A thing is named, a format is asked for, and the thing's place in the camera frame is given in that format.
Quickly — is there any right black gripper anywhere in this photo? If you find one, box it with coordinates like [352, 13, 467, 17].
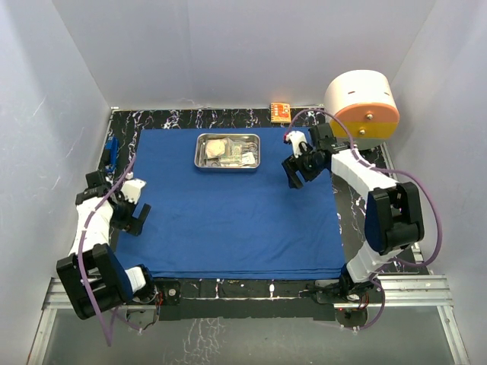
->
[282, 144, 325, 189]

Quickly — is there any blue surgical drape cloth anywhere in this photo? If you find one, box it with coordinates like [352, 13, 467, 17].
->
[116, 128, 345, 280]

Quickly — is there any metal instrument tray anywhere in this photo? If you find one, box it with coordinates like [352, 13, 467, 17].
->
[194, 133, 261, 173]

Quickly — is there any pink cylindrical tissue phantom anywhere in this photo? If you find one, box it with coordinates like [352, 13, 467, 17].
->
[323, 70, 400, 150]

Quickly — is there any white packet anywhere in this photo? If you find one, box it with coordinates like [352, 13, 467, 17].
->
[241, 152, 256, 167]

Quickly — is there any green suture packet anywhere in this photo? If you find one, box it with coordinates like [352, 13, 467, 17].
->
[219, 143, 242, 167]

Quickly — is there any beige gauze ball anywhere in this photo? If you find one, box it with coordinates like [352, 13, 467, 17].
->
[205, 138, 227, 159]

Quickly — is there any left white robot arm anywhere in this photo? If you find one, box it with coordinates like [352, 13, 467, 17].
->
[56, 171, 158, 319]

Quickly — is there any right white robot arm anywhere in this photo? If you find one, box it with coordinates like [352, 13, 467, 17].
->
[282, 124, 425, 302]

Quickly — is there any small orange circuit board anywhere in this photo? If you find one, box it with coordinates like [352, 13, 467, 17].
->
[270, 102, 292, 124]

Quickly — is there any small blue plastic clip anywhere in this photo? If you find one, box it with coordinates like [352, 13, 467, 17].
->
[101, 136, 119, 173]

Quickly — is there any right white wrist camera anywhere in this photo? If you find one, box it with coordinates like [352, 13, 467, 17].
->
[284, 131, 308, 158]

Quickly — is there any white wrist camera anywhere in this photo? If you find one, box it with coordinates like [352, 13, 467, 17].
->
[121, 172, 147, 205]
[284, 131, 308, 158]

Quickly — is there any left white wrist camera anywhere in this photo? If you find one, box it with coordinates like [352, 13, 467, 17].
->
[121, 172, 147, 205]

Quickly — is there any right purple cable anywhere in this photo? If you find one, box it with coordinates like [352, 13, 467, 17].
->
[283, 109, 444, 332]

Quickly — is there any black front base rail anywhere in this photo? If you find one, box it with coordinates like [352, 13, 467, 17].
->
[155, 278, 381, 321]

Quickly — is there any aluminium frame extrusion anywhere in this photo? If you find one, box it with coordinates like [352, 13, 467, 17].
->
[28, 274, 470, 364]

